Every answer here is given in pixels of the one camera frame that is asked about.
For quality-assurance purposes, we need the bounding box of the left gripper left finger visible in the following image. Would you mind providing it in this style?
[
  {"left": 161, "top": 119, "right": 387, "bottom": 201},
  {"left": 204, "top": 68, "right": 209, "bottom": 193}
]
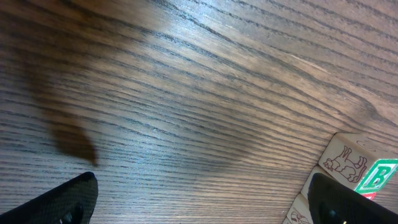
[{"left": 1, "top": 172, "right": 98, "bottom": 224}]

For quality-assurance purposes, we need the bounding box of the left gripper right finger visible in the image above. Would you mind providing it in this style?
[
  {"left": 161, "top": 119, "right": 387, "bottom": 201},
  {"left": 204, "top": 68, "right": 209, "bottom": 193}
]
[{"left": 308, "top": 173, "right": 397, "bottom": 224}]

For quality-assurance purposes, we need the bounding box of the yellow block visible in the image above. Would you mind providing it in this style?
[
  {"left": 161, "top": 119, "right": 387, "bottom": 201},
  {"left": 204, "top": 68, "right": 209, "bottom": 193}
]
[{"left": 282, "top": 194, "right": 313, "bottom": 224}]

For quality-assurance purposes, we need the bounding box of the green letter B block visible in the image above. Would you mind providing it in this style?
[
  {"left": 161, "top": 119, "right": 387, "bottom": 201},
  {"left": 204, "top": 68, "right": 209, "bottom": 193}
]
[{"left": 318, "top": 133, "right": 397, "bottom": 195}]

